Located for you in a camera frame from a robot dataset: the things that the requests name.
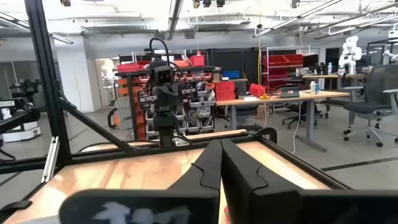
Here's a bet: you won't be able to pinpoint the grey office chair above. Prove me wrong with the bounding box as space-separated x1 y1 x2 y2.
341 63 398 147

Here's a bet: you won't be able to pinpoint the wooden desk grey legs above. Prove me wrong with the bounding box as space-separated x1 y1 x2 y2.
215 90 351 152

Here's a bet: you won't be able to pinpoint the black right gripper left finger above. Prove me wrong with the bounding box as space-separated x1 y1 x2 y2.
167 139 223 190

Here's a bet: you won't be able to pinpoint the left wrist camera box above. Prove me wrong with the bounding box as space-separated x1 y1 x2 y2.
154 65 175 85

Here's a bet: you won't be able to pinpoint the black aluminium table frame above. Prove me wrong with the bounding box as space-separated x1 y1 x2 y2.
0 0 354 223

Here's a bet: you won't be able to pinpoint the red shelf rack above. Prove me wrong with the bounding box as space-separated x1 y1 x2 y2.
262 46 304 93

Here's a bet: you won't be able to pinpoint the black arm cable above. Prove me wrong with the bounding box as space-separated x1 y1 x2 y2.
148 37 183 82

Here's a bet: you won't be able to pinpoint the silver aluminium bracket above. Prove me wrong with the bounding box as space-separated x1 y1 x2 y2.
40 136 60 184

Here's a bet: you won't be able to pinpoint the black frame clamp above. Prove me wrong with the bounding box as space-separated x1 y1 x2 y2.
0 200 32 216

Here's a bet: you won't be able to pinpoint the red stacked bins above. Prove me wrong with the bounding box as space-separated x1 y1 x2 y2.
214 81 236 102

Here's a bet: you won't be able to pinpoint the yellow hanging cable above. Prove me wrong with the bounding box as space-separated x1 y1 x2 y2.
257 0 264 96

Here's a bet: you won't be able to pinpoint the blue plastic bin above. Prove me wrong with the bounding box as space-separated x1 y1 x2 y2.
223 70 241 80

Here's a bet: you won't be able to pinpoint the grey laptop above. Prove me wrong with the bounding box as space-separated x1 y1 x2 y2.
279 85 301 99

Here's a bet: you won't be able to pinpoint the ceiling light strip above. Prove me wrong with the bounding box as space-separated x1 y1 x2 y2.
252 0 345 39
0 11 75 45

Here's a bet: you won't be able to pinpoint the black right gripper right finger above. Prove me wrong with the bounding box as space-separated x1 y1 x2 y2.
220 138 301 224

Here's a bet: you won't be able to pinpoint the black office chair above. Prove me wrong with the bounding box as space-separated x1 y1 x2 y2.
281 99 330 130

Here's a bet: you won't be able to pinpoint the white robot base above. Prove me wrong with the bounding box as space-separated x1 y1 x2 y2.
1 120 42 143

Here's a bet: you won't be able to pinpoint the white cable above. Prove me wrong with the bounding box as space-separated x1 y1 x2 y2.
290 99 304 155

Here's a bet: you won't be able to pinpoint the black corner cable hook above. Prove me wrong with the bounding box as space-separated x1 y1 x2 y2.
241 126 278 144

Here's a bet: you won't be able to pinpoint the black parts rack with bins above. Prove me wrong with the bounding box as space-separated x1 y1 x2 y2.
114 60 218 141

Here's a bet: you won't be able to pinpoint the red plastic bin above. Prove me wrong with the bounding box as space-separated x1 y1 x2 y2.
248 83 267 98

